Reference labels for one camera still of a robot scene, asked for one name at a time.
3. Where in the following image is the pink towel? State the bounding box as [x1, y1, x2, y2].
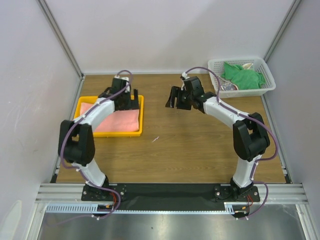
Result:
[75, 100, 140, 133]

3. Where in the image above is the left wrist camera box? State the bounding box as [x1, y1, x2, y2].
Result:
[114, 75, 130, 84]

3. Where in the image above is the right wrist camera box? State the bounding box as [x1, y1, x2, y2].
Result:
[180, 72, 189, 81]

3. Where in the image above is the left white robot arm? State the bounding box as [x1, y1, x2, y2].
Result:
[58, 74, 139, 200]

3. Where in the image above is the yellow plastic tray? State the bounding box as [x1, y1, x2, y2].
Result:
[74, 94, 144, 138]

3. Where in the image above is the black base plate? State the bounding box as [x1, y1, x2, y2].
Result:
[81, 183, 261, 212]

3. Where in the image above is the purple cable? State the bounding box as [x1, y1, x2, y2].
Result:
[46, 69, 133, 226]
[183, 66, 279, 221]

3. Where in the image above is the patterned white cloth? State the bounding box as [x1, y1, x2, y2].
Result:
[219, 76, 238, 91]

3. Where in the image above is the aluminium frame rail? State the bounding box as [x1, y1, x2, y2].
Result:
[35, 183, 308, 204]

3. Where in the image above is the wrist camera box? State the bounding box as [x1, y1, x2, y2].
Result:
[180, 72, 189, 81]
[114, 75, 130, 84]

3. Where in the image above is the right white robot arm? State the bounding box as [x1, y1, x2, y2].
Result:
[165, 76, 270, 201]

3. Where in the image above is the white plastic basket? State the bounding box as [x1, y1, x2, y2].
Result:
[207, 57, 276, 98]

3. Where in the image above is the green towel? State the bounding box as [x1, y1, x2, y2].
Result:
[221, 62, 266, 90]

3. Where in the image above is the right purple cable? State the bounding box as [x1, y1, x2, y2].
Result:
[183, 66, 279, 221]

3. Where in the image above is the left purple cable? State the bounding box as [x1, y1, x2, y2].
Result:
[46, 69, 133, 226]

